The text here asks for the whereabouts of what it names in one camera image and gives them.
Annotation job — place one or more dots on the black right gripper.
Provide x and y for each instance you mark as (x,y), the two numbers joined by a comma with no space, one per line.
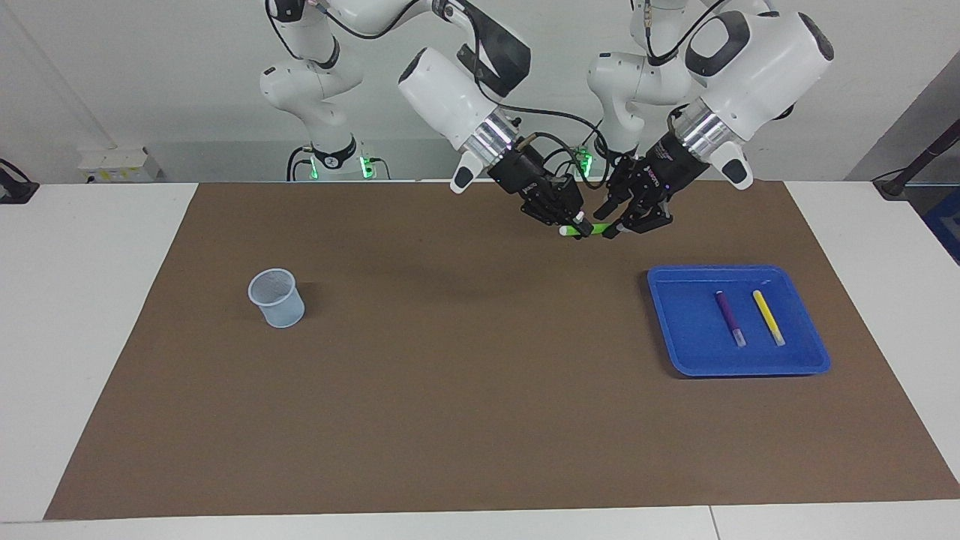
(544,191)

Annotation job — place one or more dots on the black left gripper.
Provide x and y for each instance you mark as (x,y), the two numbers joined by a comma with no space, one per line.
(667,172)

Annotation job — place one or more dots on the green pen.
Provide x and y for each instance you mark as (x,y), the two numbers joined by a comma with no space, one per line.
(598,228)

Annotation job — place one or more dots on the purple pen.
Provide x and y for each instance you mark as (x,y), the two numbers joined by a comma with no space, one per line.
(728,315)

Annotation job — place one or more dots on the yellow pen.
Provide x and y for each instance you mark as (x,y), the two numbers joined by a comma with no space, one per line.
(768,315)

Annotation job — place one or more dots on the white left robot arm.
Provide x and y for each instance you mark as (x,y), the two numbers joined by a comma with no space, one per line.
(757,67)

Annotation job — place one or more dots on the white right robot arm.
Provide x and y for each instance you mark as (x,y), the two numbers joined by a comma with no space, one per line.
(450,90)

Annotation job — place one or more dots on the blue plastic tray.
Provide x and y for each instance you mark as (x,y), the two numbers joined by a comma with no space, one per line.
(697,345)

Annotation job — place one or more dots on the brown table mat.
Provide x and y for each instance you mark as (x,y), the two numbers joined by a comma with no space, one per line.
(480,412)

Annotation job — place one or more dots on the black stand pole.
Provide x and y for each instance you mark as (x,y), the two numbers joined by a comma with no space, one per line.
(930,154)

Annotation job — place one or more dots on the translucent pale blue cup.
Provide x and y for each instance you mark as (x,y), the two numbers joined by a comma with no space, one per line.
(279,304)

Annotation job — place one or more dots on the blue crate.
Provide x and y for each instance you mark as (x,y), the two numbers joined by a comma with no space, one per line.
(946,225)

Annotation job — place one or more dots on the white power socket box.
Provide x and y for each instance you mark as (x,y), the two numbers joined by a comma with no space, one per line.
(112,161)

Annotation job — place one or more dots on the black table clamp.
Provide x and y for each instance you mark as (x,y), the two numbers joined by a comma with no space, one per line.
(15,191)

